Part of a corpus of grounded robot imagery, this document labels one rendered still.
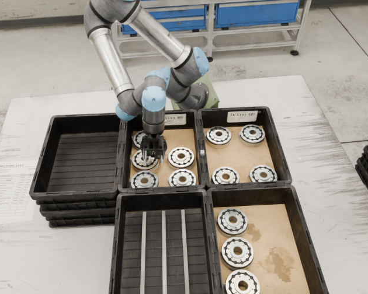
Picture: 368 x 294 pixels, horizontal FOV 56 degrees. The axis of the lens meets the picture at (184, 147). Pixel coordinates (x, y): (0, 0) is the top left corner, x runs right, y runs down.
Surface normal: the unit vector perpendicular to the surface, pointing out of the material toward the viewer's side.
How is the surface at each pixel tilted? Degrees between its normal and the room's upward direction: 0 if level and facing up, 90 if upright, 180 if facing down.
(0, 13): 90
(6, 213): 0
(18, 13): 90
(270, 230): 0
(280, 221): 0
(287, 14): 90
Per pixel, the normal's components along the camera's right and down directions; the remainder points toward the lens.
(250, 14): 0.11, 0.74
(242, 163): -0.01, -0.66
